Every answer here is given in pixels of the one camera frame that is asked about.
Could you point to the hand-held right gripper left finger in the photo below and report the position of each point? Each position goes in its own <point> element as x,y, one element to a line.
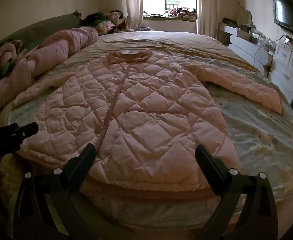
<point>83,163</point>

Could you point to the beige bed sheet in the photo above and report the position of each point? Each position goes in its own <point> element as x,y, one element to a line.
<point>176,41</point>

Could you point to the rolled pink duvet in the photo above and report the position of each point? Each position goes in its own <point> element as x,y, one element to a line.
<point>59,45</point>

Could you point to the pile of clothes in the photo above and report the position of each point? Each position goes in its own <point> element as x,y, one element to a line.
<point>104,22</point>

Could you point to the white dresser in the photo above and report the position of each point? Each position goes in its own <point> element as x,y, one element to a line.
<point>289,67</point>

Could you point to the white curtain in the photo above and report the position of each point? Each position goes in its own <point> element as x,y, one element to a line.
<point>132,2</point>
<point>207,7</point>

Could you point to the pink quilted coat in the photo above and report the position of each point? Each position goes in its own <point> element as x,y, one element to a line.
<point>141,110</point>

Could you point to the wall television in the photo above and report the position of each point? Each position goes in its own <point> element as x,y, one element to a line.
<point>287,12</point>

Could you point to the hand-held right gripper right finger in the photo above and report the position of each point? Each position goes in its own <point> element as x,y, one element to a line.
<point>208,163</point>

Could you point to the white vanity desk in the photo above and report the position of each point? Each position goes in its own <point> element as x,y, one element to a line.
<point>246,48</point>

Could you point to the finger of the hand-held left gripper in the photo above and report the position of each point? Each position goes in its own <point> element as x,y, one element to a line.
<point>26,129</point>

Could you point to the pile of plush toys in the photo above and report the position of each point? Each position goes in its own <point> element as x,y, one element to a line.
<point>181,12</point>

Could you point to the cluster of desk clutter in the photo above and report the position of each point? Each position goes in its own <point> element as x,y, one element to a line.
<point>259,35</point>

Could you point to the rolled floral blanket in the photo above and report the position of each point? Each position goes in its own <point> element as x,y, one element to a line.
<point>5,55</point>

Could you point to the green padded headboard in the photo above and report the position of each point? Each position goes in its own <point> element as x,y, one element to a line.
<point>44,27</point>

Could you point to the vanity mirror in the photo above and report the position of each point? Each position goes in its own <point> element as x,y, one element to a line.
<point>245,16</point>

